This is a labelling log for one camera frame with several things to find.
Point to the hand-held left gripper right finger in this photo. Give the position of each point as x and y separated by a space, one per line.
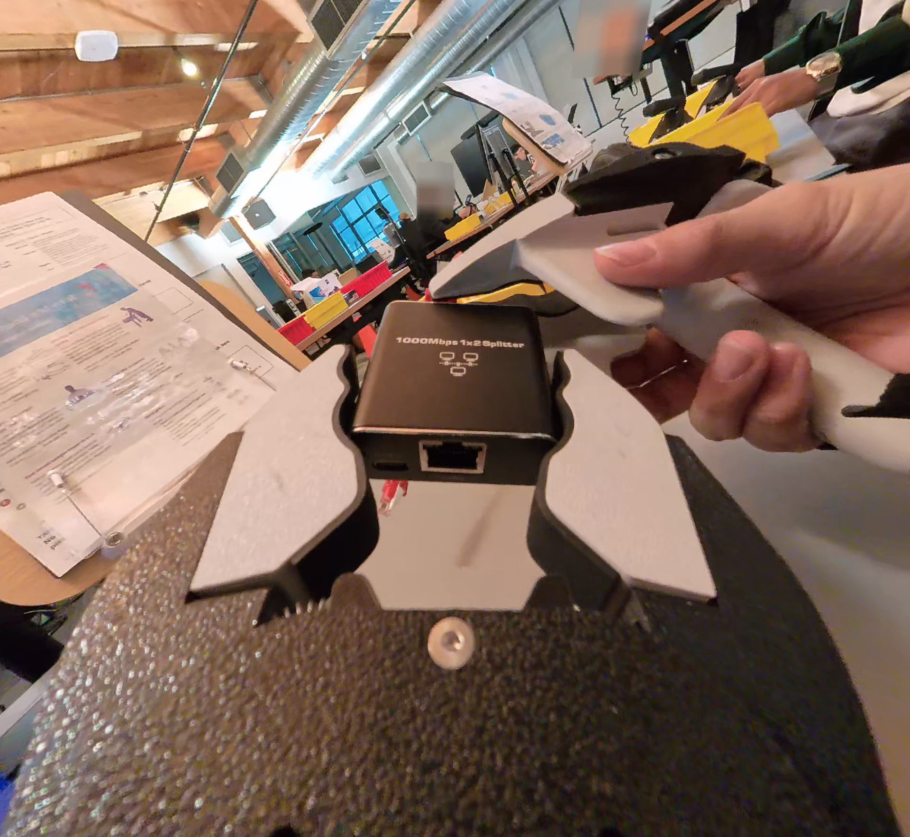
625 496

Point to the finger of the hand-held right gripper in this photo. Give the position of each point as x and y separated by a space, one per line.
512 233
590 332

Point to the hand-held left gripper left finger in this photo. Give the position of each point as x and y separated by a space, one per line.
284 488

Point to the black network splitter box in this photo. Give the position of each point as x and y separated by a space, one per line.
455 389

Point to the person's right hand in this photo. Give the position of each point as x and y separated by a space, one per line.
817 261

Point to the wooden instruction board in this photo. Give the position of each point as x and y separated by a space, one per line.
512 105
28 577

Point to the red plastic bin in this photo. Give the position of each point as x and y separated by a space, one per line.
370 282

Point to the printed instruction sheet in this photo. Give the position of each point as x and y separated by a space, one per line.
106 368

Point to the ceiling speaker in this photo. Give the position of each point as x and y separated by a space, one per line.
258 213

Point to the white ceiling device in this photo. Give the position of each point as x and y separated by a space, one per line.
96 45

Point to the silver ventilation duct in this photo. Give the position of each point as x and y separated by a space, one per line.
441 48
284 105

